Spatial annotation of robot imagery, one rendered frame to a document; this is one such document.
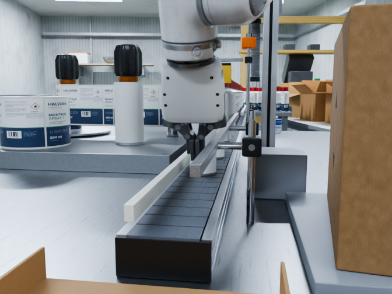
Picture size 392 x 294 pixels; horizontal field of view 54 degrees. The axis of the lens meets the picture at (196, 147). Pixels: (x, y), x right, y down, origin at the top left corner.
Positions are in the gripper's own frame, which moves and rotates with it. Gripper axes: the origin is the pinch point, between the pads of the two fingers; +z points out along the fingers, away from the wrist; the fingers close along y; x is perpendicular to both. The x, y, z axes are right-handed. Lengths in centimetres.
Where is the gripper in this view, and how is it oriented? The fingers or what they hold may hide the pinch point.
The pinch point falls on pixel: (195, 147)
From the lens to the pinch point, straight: 66.1
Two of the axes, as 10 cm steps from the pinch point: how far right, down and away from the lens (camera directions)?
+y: -9.9, -0.2, 1.4
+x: -1.4, 4.7, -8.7
